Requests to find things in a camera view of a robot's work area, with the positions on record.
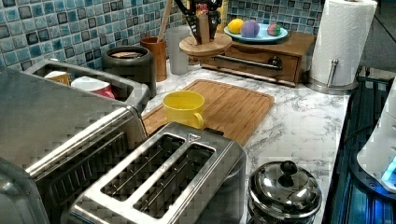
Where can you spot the bamboo cutting board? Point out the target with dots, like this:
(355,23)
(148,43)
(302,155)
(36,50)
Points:
(235,111)

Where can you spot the steel paper towel holder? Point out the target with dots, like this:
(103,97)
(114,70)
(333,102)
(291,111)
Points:
(329,87)

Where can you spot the dark round tea container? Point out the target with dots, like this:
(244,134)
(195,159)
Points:
(132,62)

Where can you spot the wooden rolling pin stick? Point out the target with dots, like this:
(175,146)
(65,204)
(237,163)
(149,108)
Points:
(165,19)

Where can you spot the steel pot with lid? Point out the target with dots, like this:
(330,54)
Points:
(281,192)

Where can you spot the stainless toaster oven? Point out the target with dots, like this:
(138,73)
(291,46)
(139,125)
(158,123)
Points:
(55,142)

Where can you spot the light blue plate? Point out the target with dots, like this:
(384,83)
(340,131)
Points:
(262,36)

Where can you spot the yellow mug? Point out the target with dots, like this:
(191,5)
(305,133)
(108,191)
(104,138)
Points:
(185,107)

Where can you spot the paper towel roll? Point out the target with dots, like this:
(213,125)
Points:
(342,34)

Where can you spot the wooden utensil holder cup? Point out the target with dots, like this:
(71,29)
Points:
(158,49)

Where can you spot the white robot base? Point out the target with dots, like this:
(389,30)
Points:
(372,158)

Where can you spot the white and pink mug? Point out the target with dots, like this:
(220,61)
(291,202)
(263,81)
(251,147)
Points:
(93,85)

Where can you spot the grey dish tray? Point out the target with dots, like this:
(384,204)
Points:
(125,90)

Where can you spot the frosted plastic cup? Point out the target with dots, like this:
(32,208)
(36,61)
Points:
(179,61)

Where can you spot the round wooden lid with knob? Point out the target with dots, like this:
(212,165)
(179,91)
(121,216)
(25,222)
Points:
(201,44)

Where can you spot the white and orange mug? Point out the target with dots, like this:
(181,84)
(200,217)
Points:
(58,76)

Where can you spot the red toy strawberry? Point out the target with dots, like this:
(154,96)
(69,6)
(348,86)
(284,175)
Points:
(274,30)

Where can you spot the purple toy plum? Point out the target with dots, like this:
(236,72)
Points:
(250,29)

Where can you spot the yellow toy lemon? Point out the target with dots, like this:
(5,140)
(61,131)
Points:
(235,25)

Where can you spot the silver two-slot toaster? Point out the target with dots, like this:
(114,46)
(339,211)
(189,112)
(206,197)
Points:
(180,175)

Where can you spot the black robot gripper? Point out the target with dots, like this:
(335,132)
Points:
(198,7)

